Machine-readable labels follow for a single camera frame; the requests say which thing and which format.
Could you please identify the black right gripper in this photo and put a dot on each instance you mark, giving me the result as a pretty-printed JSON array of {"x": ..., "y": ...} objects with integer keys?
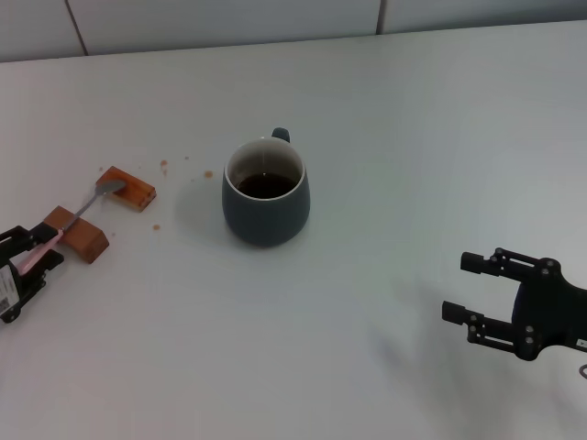
[{"x": 550, "y": 311}]

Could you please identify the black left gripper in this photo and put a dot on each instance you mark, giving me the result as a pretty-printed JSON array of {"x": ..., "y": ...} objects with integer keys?
[{"x": 11, "y": 284}]

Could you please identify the grey ceramic cup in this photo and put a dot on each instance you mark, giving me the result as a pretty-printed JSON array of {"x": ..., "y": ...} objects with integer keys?
[{"x": 266, "y": 220}]

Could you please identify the plain wooden block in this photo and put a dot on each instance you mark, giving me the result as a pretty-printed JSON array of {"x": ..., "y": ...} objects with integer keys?
[{"x": 85, "y": 238}]

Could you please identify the notched wooden block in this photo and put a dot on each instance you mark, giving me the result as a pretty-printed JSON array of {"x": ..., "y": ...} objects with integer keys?
[{"x": 135, "y": 192}]

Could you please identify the dark coffee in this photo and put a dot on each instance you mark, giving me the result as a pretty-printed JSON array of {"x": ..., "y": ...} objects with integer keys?
[{"x": 266, "y": 185}]

